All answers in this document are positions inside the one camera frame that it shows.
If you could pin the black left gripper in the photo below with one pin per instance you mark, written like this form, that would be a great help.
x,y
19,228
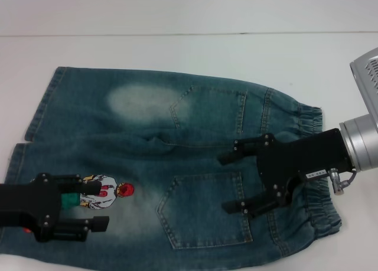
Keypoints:
x,y
29,200

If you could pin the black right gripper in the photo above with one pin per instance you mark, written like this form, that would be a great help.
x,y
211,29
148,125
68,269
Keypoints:
x,y
295,158

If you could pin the blue denim shorts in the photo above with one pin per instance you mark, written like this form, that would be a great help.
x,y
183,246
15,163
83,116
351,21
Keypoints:
x,y
183,129

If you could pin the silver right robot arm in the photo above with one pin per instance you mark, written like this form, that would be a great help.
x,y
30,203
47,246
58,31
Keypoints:
x,y
363,141

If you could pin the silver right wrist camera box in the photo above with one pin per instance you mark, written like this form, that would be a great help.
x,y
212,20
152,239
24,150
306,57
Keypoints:
x,y
366,85

